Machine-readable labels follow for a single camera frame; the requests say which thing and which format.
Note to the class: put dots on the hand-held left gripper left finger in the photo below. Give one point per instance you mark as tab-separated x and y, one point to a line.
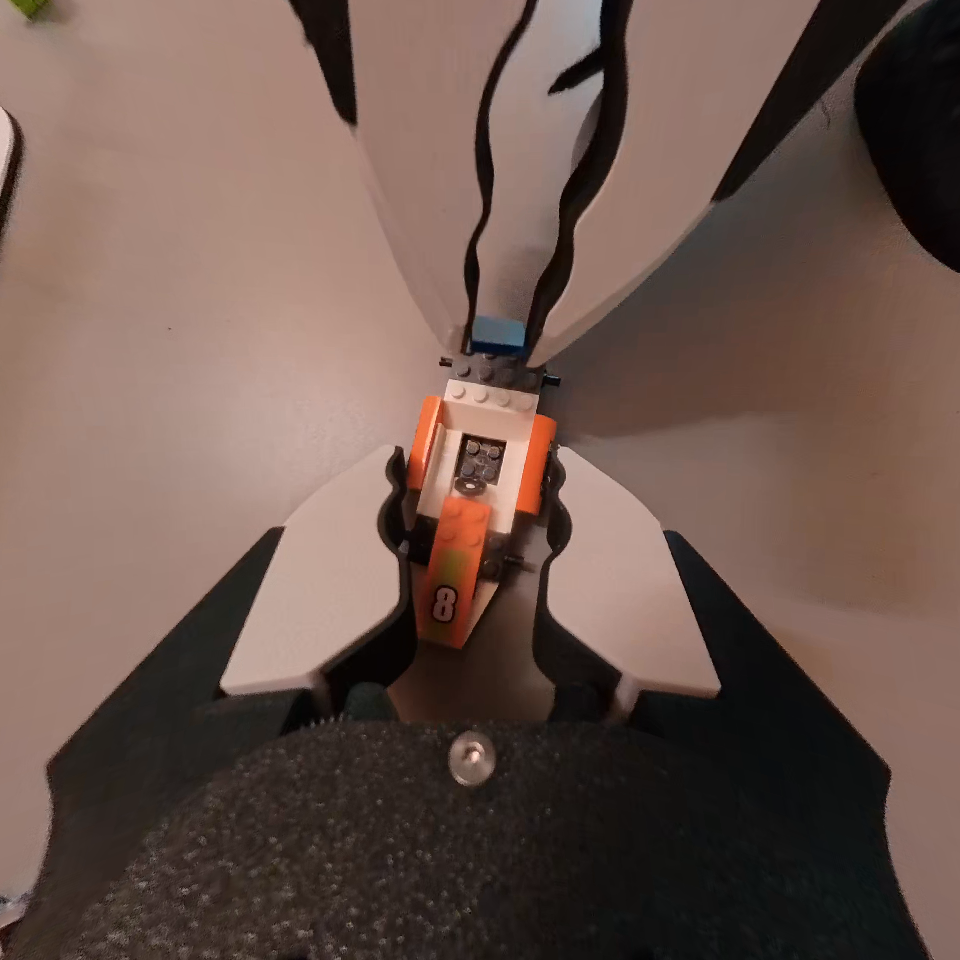
323	593

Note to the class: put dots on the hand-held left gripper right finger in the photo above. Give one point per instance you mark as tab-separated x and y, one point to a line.
630	593

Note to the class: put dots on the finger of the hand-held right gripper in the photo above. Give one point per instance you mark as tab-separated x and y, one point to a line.
690	135
413	135

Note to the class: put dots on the orange printed lego piece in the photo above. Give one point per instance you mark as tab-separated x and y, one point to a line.
447	578

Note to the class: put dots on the orange white lego car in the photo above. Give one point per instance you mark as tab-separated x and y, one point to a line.
518	435

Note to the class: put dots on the blue lego piece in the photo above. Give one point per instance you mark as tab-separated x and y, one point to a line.
500	330

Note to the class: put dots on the white book stand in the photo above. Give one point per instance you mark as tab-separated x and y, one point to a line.
6	165

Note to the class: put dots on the green minifigure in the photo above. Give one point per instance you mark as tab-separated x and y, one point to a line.
30	6

